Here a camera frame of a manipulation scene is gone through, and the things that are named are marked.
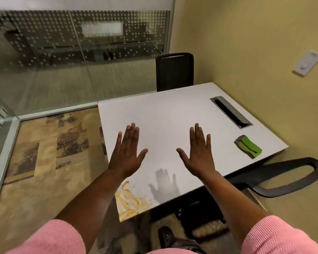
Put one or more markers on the person's left hand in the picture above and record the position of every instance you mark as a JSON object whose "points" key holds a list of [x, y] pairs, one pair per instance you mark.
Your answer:
{"points": [[127, 158]]}

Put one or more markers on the person's right hand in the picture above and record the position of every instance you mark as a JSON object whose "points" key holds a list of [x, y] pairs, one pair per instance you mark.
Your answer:
{"points": [[200, 161]]}

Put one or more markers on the person's left middle finger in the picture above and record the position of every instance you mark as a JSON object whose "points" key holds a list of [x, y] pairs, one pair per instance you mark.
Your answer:
{"points": [[132, 134]]}

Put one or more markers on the person's right middle finger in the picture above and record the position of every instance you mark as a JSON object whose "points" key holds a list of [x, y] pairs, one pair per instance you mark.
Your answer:
{"points": [[198, 136]]}

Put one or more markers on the person's right little finger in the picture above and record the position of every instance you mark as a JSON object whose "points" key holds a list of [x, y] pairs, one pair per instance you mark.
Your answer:
{"points": [[208, 144]]}

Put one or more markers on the person's right thumb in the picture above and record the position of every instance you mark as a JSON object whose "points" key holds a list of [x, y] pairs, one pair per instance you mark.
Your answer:
{"points": [[182, 155]]}

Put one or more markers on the person's left thumb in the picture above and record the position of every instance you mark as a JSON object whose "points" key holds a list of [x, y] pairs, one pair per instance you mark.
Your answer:
{"points": [[142, 156]]}

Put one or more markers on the person's left little finger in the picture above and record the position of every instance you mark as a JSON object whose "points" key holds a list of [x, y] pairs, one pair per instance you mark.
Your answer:
{"points": [[119, 141]]}

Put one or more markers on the person's left forearm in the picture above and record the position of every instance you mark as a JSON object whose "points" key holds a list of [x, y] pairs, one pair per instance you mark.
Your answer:
{"points": [[92, 198]]}

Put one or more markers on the person's right forearm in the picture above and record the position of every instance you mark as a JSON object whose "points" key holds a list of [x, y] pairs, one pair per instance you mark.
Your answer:
{"points": [[233, 201]]}

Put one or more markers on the green and grey sponge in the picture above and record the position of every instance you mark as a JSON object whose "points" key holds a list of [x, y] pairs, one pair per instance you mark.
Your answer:
{"points": [[248, 146]]}

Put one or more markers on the yellow sauce spill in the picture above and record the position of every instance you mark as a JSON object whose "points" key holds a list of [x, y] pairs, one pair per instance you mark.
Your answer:
{"points": [[128, 202]]}

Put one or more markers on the black table base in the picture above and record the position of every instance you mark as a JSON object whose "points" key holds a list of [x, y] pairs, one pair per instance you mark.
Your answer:
{"points": [[198, 214]]}

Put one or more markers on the black mesh-back office chair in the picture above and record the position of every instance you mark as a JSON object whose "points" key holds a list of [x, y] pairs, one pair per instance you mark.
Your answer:
{"points": [[174, 72]]}

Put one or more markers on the black office chair with armrest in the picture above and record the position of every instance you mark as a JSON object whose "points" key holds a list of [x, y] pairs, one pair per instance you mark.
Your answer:
{"points": [[275, 169]]}

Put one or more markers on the black shoe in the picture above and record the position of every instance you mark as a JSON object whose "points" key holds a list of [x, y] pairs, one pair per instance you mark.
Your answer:
{"points": [[166, 236]]}

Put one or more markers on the dark trouser leg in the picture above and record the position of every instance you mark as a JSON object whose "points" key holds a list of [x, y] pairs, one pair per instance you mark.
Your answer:
{"points": [[185, 246]]}

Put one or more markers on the pink sweater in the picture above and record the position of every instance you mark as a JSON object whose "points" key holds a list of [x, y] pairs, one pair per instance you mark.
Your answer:
{"points": [[283, 235]]}

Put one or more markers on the aluminium partition frame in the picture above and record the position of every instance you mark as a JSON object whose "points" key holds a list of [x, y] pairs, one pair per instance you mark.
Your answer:
{"points": [[8, 153]]}

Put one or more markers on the white wall switch plate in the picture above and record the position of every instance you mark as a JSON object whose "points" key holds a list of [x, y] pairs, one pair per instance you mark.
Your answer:
{"points": [[306, 62]]}

